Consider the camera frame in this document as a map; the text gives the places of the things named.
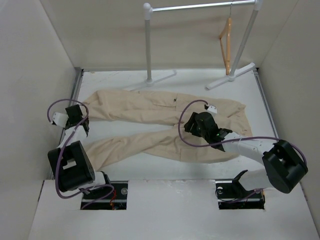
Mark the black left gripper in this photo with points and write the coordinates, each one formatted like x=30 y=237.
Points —
x=86 y=120

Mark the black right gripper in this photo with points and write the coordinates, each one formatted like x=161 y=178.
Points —
x=188 y=126

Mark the beige trousers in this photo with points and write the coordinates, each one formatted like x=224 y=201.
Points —
x=162 y=115

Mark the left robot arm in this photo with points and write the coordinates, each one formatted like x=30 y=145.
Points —
x=69 y=162

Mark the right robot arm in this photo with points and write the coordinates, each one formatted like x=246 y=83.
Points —
x=283 y=167

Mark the wooden clothes hanger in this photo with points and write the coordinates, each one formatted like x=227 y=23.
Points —
x=225 y=42

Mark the white clothes rack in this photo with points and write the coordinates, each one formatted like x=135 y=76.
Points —
x=185 y=34

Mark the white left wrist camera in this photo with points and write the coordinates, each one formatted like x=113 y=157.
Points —
x=59 y=119

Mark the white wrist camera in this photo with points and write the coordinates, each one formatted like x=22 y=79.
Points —
x=211 y=109
x=59 y=119

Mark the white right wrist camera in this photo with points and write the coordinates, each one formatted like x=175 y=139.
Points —
x=211 y=109

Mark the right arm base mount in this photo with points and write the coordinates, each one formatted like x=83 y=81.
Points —
x=231 y=195

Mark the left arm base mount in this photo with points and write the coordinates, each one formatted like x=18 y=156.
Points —
x=97 y=199

